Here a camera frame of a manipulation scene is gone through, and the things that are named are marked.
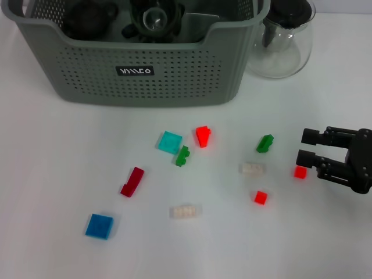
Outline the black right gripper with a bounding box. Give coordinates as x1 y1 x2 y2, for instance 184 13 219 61
295 126 372 195

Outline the glass teacup black base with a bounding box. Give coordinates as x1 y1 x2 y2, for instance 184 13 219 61
120 0 183 42

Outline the blue square toy plate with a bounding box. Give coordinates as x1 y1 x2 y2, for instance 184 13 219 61
85 213 114 241

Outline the red wedge toy block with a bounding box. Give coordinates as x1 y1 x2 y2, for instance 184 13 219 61
195 126 212 149

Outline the teal square toy block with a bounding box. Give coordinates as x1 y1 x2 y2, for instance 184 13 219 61
158 130 184 154

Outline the grey perforated storage basket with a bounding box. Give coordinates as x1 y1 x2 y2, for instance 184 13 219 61
1 0 271 109

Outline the dark red long block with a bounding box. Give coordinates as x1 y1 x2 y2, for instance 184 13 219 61
120 166 145 198

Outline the green toy brick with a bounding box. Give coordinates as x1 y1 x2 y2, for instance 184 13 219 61
256 134 275 154
174 145 191 167

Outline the white toy brick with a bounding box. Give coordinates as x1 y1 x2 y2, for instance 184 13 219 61
239 162 266 177
169 205 202 219

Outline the glass teapot black lid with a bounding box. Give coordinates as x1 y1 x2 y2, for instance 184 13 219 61
246 0 316 78

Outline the black ceramic teapot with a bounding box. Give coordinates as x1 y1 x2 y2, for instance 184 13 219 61
62 0 120 41

